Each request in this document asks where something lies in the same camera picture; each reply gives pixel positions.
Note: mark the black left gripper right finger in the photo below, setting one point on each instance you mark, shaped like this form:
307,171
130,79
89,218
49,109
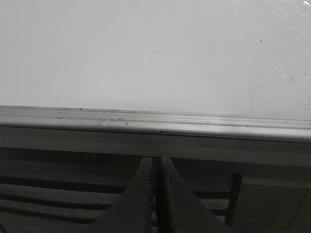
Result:
178,210

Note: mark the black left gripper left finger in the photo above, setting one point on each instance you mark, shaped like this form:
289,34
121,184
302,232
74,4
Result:
131,213

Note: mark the grey whiteboard stand frame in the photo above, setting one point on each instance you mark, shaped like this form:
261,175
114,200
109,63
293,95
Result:
275,193

